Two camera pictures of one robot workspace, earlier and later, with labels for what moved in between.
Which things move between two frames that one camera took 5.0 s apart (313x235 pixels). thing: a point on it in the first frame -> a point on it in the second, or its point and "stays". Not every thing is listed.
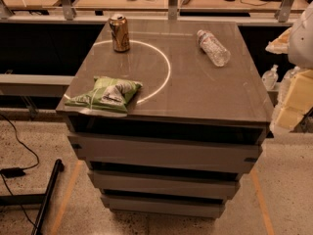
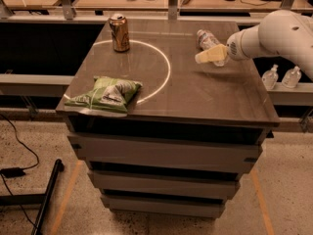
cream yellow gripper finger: (298, 101) -> (215, 53)
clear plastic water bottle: (217, 53) stays
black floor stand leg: (35, 199) stays
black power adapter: (12, 172) stays
